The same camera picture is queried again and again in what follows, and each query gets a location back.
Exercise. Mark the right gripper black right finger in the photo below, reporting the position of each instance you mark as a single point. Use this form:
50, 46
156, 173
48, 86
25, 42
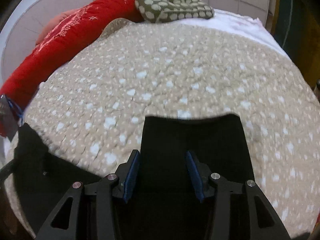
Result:
241, 210

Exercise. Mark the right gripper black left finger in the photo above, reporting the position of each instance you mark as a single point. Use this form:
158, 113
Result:
87, 211

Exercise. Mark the black pants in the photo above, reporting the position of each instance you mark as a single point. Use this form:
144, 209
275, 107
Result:
163, 204

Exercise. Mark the beige dotted quilt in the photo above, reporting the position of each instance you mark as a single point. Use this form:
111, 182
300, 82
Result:
91, 110

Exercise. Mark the white bed sheet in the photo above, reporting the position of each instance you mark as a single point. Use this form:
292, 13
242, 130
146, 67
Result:
240, 25

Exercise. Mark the red embroidered blanket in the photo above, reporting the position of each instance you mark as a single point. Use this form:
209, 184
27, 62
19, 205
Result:
67, 39

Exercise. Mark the round grey headboard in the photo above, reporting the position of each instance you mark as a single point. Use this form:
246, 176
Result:
19, 35

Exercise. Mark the pink pillow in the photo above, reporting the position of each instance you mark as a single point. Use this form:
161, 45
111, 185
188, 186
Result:
53, 23

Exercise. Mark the olive patterned pillow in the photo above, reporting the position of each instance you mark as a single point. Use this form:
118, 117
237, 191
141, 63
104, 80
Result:
163, 11

